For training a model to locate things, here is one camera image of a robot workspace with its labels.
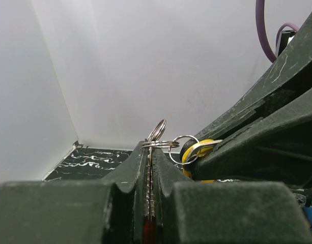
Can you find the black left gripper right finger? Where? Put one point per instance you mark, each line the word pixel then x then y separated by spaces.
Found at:
pixel 225 212

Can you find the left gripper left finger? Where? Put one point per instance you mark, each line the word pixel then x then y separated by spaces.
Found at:
pixel 107 210

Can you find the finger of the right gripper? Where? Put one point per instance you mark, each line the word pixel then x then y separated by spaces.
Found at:
pixel 276 148

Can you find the metal keyring with spring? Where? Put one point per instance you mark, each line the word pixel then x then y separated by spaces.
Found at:
pixel 153 140

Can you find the yellow headed key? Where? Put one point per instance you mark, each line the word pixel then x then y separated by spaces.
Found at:
pixel 198 150

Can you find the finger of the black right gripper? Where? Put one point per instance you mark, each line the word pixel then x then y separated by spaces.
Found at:
pixel 289 76

